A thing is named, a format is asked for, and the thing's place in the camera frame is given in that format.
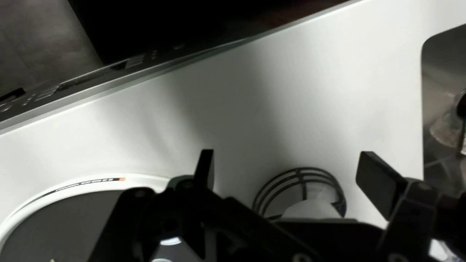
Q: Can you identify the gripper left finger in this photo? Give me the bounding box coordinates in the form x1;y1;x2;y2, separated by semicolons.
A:
88;148;318;262

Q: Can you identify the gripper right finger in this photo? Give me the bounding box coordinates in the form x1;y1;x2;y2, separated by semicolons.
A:
355;151;466;262

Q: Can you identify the round dark plate white rim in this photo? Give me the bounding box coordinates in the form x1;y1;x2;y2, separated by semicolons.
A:
0;174;171;262

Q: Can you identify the stainless steel sink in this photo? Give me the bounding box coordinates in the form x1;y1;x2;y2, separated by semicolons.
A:
420;24;466;197

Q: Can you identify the black wire holder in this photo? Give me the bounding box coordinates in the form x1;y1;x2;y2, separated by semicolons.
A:
252;167;347;221

